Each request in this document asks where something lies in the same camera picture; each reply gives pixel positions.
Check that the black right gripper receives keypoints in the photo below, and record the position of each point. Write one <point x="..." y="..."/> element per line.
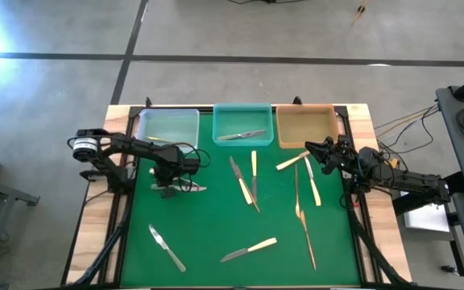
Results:
<point x="342" y="151"/>

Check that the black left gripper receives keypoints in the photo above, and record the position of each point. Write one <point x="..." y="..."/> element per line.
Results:
<point x="179" y="163"/>

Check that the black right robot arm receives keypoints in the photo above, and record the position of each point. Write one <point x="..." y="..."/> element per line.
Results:
<point x="413" y="181"/>

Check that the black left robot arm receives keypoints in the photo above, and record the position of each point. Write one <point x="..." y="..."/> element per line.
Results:
<point x="135" y="148"/>

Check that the orange plastic bin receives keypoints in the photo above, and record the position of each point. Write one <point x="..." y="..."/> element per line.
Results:
<point x="304" y="125"/>

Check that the clear plastic bin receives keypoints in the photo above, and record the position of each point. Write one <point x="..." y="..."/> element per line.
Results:
<point x="167" y="125"/>

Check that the black clamp knob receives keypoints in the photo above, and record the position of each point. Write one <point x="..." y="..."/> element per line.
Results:
<point x="148" y="101"/>
<point x="296" y="100"/>

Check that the teal plastic bin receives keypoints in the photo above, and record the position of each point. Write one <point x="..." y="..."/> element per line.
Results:
<point x="242" y="118"/>

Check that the white box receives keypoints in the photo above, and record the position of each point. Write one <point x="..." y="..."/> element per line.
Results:
<point x="425" y="215"/>

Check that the yellow and black tool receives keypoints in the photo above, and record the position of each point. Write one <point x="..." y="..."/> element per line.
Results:
<point x="359" y="14"/>

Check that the black table frame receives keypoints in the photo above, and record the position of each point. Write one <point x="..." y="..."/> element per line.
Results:
<point x="205" y="108"/>

